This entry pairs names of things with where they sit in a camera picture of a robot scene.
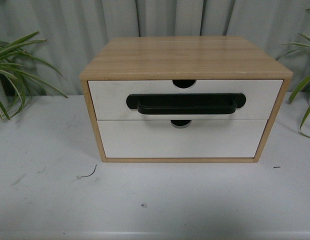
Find black drawer handle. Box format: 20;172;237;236
126;93;247;115

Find white drawer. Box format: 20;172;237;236
98;120;267;159
88;79;283;120

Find wooden drawer cabinet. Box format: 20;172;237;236
79;36;292;163

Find left green spider plant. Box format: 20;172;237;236
0;31;68;121

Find green spider plant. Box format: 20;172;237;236
276;7;310;140
0;31;68;121

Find right green spider plant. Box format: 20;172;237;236
276;7;310;140

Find small wire scrap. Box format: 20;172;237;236
76;164;98;179

